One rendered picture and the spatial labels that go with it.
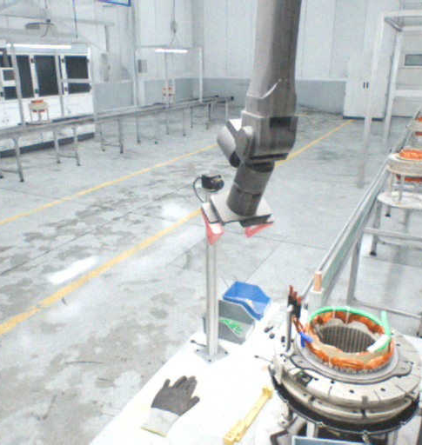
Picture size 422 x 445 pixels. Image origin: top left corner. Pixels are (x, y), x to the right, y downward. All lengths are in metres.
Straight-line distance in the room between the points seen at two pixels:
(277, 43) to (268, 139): 0.13
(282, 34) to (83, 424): 2.14
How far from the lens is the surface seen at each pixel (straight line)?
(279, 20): 0.64
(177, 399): 1.32
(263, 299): 1.77
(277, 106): 0.65
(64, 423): 2.47
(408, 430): 1.37
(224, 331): 1.54
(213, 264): 1.32
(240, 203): 0.74
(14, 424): 2.56
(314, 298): 1.07
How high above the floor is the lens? 1.70
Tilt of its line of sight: 21 degrees down
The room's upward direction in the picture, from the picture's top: straight up
